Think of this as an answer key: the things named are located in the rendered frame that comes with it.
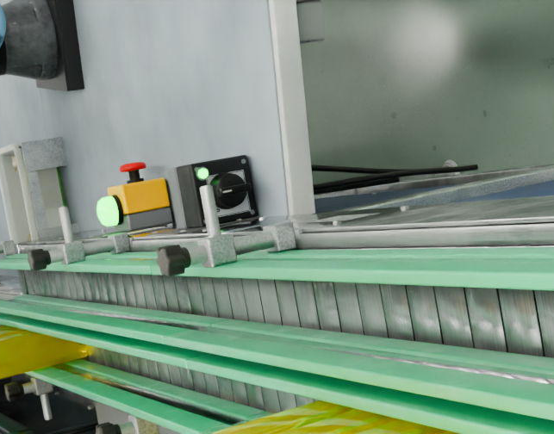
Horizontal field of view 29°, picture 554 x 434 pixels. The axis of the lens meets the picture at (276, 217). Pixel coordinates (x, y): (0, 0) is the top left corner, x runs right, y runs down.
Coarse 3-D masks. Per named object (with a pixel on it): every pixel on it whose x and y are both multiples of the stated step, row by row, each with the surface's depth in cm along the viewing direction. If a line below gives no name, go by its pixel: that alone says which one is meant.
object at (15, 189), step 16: (0, 160) 214; (16, 160) 200; (0, 176) 214; (16, 176) 215; (16, 192) 215; (16, 208) 215; (32, 208) 201; (16, 224) 215; (32, 224) 200; (16, 240) 215
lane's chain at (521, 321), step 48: (48, 288) 181; (96, 288) 158; (144, 288) 140; (192, 288) 125; (240, 288) 113; (288, 288) 104; (336, 288) 96; (384, 288) 88; (432, 288) 83; (480, 288) 77; (384, 336) 90; (432, 336) 84; (480, 336) 78; (528, 336) 73
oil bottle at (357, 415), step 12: (324, 420) 79; (336, 420) 78; (348, 420) 78; (360, 420) 77; (372, 420) 77; (384, 420) 76; (288, 432) 77; (300, 432) 77; (312, 432) 76; (324, 432) 76; (336, 432) 75; (348, 432) 75
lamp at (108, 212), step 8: (104, 200) 158; (112, 200) 158; (96, 208) 159; (104, 208) 157; (112, 208) 157; (120, 208) 158; (104, 216) 157; (112, 216) 157; (120, 216) 158; (104, 224) 158; (112, 224) 158; (120, 224) 159
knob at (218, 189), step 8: (216, 176) 132; (224, 176) 131; (232, 176) 131; (216, 184) 130; (224, 184) 130; (232, 184) 131; (240, 184) 130; (248, 184) 131; (216, 192) 130; (224, 192) 129; (232, 192) 130; (240, 192) 130; (216, 200) 131; (224, 200) 130; (232, 200) 131; (240, 200) 131; (224, 208) 132
